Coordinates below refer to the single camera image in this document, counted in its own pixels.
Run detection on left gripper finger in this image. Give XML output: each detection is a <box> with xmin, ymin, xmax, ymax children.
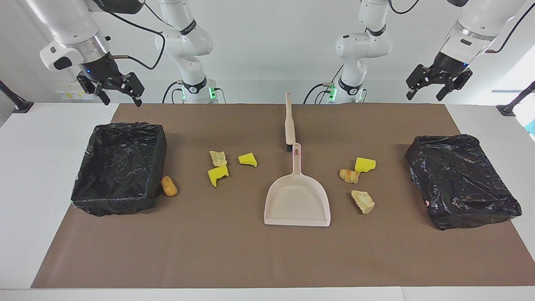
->
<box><xmin>436</xmin><ymin>69</ymin><xmax>474</xmax><ymax>102</ymax></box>
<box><xmin>406</xmin><ymin>64</ymin><xmax>436</xmax><ymax>101</ymax></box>

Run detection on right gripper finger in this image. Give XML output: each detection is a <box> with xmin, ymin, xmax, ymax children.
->
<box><xmin>112</xmin><ymin>72</ymin><xmax>145</xmax><ymax>107</ymax></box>
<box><xmin>83</xmin><ymin>81</ymin><xmax>112</xmax><ymax>106</ymax></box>

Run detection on yellow sponge wedge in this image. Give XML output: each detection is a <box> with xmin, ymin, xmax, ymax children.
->
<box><xmin>355</xmin><ymin>157</ymin><xmax>377</xmax><ymax>173</ymax></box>

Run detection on brown oval bread piece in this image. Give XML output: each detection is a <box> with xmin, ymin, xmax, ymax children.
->
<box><xmin>160</xmin><ymin>176</ymin><xmax>178</xmax><ymax>197</ymax></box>

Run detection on pale beige rock-like chunk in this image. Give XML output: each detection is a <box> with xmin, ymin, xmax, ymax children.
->
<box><xmin>209</xmin><ymin>150</ymin><xmax>228</xmax><ymax>167</ymax></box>

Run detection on notched yellow sponge piece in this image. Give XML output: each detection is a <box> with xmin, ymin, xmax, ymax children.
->
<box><xmin>208</xmin><ymin>164</ymin><xmax>229</xmax><ymax>188</ymax></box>

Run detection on tan rock-like chunk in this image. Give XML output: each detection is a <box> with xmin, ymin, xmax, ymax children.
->
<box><xmin>351</xmin><ymin>190</ymin><xmax>375</xmax><ymax>214</ymax></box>

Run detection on pink hand brush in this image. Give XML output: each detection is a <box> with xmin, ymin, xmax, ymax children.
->
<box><xmin>285</xmin><ymin>92</ymin><xmax>296</xmax><ymax>151</ymax></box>

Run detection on pink plastic dustpan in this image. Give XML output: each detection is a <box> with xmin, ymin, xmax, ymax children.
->
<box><xmin>264</xmin><ymin>143</ymin><xmax>331</xmax><ymax>227</ymax></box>

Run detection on open bin with black bag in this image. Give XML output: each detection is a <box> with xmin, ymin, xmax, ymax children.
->
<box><xmin>70</xmin><ymin>122</ymin><xmax>168</xmax><ymax>217</ymax></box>

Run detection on bin wrapped in black bag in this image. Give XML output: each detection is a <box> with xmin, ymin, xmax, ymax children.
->
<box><xmin>405</xmin><ymin>134</ymin><xmax>522</xmax><ymax>231</ymax></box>

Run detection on black clamp stand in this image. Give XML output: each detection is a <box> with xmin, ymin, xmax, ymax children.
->
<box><xmin>497</xmin><ymin>81</ymin><xmax>535</xmax><ymax>117</ymax></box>
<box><xmin>0</xmin><ymin>80</ymin><xmax>34</xmax><ymax>113</ymax></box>

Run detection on brown table mat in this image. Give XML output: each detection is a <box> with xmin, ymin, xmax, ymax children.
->
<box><xmin>31</xmin><ymin>103</ymin><xmax>535</xmax><ymax>289</ymax></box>

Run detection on white wall socket strip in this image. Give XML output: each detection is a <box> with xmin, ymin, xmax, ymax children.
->
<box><xmin>54</xmin><ymin>82</ymin><xmax>96</xmax><ymax>101</ymax></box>

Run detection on black right base cable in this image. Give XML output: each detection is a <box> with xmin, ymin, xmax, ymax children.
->
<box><xmin>162</xmin><ymin>81</ymin><xmax>184</xmax><ymax>104</ymax></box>

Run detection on black base cable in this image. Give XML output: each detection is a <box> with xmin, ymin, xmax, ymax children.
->
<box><xmin>303</xmin><ymin>65</ymin><xmax>344</xmax><ymax>104</ymax></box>
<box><xmin>162</xmin><ymin>81</ymin><xmax>184</xmax><ymax>104</ymax></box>

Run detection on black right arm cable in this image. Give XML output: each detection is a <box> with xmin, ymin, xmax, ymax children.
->
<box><xmin>100</xmin><ymin>4</ymin><xmax>166</xmax><ymax>71</ymax></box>

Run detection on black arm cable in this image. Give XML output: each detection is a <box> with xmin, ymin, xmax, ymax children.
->
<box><xmin>485</xmin><ymin>2</ymin><xmax>535</xmax><ymax>54</ymax></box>
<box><xmin>100</xmin><ymin>4</ymin><xmax>166</xmax><ymax>71</ymax></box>

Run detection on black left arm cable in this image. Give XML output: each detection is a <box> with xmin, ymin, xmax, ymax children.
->
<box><xmin>485</xmin><ymin>2</ymin><xmax>535</xmax><ymax>54</ymax></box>

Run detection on black left base cable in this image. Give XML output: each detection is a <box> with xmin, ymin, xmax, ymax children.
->
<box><xmin>303</xmin><ymin>65</ymin><xmax>344</xmax><ymax>104</ymax></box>

